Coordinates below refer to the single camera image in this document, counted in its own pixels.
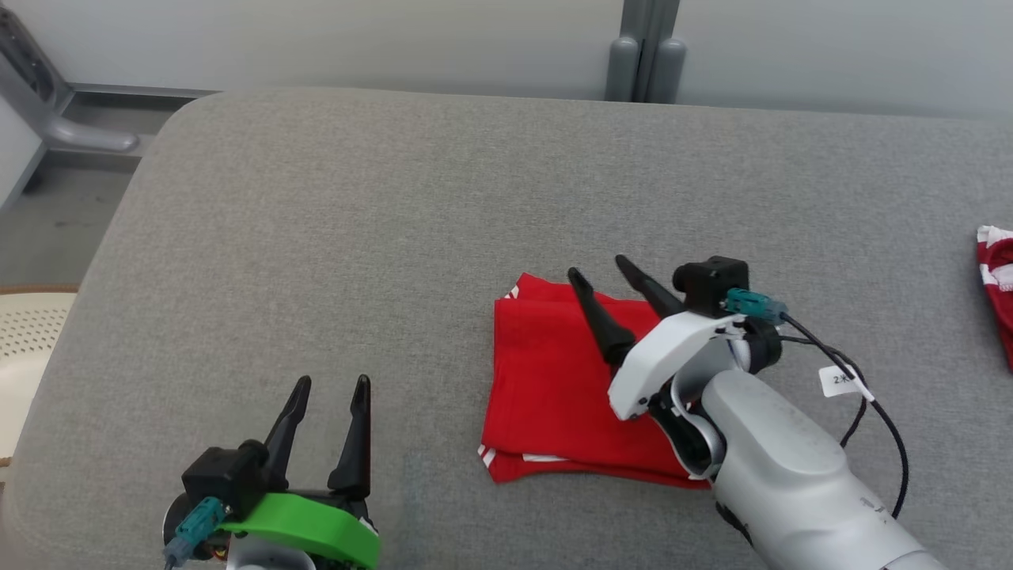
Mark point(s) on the red shirt with white sleeves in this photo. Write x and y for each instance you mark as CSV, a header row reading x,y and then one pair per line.
x,y
546,380

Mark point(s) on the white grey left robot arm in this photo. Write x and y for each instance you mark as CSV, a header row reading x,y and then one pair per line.
x,y
261,558

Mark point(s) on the cream perforated laundry basket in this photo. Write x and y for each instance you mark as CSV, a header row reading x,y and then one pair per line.
x,y
32,332

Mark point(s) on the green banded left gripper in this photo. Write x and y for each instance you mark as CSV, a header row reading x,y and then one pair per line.
x,y
324,530

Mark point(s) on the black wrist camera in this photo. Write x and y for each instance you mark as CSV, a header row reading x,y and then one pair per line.
x,y
708,277
218,475

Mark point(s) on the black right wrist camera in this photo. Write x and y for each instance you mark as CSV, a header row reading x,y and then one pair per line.
x,y
708,277

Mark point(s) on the grey partition post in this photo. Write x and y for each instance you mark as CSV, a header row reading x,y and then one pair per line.
x,y
623,71

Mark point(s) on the grey metal frame rail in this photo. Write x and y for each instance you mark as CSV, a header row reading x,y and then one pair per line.
x,y
87,138

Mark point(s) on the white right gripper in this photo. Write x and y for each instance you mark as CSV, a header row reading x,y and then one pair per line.
x,y
673,356

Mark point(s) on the red shorts with white trim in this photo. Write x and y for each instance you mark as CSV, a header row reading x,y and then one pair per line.
x,y
1001,301

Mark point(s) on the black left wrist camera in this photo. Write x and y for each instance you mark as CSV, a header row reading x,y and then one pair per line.
x,y
218,475

